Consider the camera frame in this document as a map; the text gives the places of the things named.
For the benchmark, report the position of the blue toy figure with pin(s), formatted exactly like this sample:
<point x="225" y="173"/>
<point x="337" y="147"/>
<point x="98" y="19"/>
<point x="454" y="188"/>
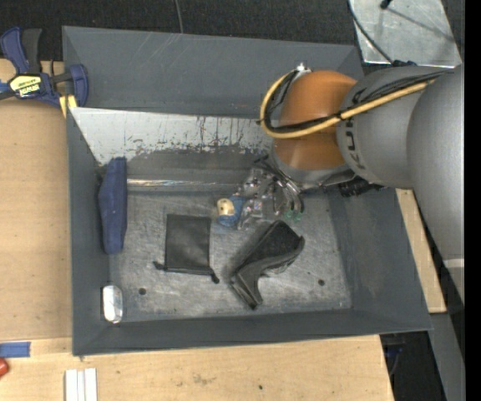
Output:
<point x="226" y="209"/>

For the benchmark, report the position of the black high-heel shoe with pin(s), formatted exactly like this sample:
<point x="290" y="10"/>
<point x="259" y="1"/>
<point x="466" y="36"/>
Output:
<point x="271" y="247"/>

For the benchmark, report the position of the grey metal bin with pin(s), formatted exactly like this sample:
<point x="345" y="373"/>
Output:
<point x="207" y="73"/>

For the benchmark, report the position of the blue sponge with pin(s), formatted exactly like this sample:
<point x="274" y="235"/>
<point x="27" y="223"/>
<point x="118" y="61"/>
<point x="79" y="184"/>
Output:
<point x="113" y="207"/>

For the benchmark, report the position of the black cloth pouch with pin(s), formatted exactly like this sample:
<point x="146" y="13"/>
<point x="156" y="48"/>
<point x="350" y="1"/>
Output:
<point x="188" y="242"/>

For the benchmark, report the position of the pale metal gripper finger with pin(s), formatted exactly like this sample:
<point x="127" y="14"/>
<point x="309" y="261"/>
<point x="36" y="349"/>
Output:
<point x="252" y="217"/>
<point x="246" y="190"/>

